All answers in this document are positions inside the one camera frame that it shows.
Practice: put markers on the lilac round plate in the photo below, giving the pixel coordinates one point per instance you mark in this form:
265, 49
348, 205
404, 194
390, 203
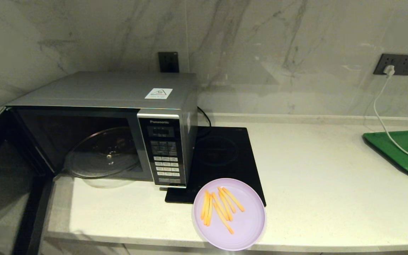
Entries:
250, 226

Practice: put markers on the silver microwave oven body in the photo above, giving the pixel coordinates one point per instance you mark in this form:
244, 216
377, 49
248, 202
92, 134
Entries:
112, 88

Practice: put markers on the black induction cooktop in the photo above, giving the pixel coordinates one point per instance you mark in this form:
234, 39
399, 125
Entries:
221, 159

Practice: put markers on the white warning sticker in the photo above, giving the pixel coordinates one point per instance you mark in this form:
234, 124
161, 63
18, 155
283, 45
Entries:
158, 93

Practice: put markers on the long orange french fry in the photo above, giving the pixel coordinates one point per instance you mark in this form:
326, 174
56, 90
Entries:
204, 205

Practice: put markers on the white charger plug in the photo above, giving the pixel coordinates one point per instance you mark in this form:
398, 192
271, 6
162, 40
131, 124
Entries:
389, 70

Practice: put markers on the black single wall socket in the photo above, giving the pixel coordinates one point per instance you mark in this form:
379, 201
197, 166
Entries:
168, 62

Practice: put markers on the black wide wall socket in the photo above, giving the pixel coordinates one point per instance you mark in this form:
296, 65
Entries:
406, 63

